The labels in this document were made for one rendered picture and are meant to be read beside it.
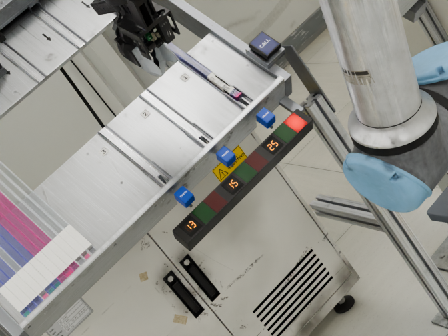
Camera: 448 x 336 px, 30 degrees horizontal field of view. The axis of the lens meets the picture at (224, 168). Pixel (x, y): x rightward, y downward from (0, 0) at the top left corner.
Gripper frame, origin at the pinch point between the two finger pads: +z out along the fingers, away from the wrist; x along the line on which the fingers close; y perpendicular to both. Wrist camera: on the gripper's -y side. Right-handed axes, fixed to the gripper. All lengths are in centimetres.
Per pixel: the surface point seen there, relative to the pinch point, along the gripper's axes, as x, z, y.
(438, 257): 37, 89, 24
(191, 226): -14.0, 20.0, 15.1
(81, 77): 39, 119, -159
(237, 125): 5.8, 15.9, 9.0
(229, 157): -0.1, 17.0, 12.1
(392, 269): 30, 95, 13
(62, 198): -25.9, 13.5, -5.7
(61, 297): -38.8, 16.5, 8.8
